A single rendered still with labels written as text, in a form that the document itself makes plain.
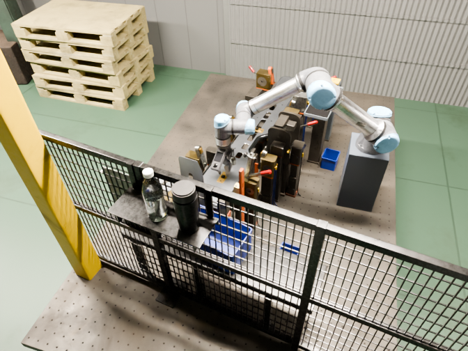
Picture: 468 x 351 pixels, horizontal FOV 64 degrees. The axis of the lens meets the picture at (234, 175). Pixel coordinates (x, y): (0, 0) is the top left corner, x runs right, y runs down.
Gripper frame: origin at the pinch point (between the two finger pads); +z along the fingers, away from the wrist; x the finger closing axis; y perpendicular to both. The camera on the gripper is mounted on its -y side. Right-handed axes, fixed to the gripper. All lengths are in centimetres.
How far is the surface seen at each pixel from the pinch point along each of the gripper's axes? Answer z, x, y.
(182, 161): -28.8, 5.3, -26.6
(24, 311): 102, 115, -80
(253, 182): -3.0, -18.5, -1.8
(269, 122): 2, -4, 57
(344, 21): 22, -3, 284
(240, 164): 2.2, -4.3, 13.2
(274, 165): -2.4, -23.0, 15.2
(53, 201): -25, 43, -65
